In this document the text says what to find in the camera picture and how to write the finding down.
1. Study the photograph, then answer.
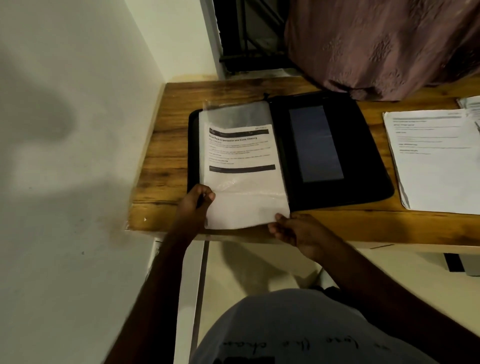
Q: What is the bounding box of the person's left hand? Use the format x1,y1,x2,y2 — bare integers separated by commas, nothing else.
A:
173,184,216,241

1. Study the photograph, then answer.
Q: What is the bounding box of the person's right hand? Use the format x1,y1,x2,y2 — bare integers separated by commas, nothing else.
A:
267,213,339,262

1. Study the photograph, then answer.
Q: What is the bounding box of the clear plastic document sleeve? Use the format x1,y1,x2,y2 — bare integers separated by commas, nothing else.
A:
198,100,292,230

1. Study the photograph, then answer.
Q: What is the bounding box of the person's left forearm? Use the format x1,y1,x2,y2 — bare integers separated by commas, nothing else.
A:
104,233,196,364

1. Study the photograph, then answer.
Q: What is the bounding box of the person's right forearm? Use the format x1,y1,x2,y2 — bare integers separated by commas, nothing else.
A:
312,240,480,364

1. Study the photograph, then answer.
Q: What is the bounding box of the printed white paper sheet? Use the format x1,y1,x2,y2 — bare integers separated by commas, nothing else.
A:
208,124,277,174

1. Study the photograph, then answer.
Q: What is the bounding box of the black zip folder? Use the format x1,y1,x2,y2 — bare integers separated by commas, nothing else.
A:
186,91,395,213

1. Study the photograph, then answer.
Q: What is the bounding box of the grey printed shirt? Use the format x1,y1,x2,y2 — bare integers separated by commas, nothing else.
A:
189,288,440,364

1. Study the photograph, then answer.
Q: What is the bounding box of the stack of white printed papers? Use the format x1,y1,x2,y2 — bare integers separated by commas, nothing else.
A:
383,109,480,215

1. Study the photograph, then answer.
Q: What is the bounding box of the black window grille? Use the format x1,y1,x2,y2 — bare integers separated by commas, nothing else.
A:
213,0,298,74

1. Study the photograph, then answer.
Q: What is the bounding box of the grey box with black part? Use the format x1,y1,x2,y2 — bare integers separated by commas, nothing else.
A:
444,253,480,277

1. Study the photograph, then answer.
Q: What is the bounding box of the pink embroidered curtain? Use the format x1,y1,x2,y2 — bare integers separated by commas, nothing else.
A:
283,0,480,102

